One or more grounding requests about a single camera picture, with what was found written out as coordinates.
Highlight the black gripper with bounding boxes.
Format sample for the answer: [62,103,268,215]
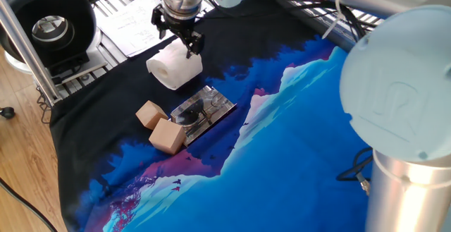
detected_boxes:
[151,6,205,59]

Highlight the white toilet paper roll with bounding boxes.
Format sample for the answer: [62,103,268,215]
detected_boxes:
[145,37,204,91]

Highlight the chrome toilet paper holder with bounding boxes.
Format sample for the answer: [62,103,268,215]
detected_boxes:
[170,85,237,147]

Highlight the white printed paper sheets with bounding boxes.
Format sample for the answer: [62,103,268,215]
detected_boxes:
[94,0,177,59]

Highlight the wooden cube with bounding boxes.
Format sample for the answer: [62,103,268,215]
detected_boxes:
[148,117,187,156]
[135,99,169,130]

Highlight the blue mountain print cloth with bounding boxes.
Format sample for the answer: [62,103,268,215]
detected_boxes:
[49,0,374,232]

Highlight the black caster wheel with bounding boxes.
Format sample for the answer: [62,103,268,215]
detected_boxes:
[0,106,16,120]

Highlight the long aluminium frame post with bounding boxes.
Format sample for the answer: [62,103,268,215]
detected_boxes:
[0,0,63,106]

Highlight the black round duct fan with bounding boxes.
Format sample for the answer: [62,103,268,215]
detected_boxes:
[0,0,109,85]

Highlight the black floor cable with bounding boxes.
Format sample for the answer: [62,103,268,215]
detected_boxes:
[0,177,59,232]

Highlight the black cable with metal plug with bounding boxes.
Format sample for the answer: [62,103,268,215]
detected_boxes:
[336,147,374,196]

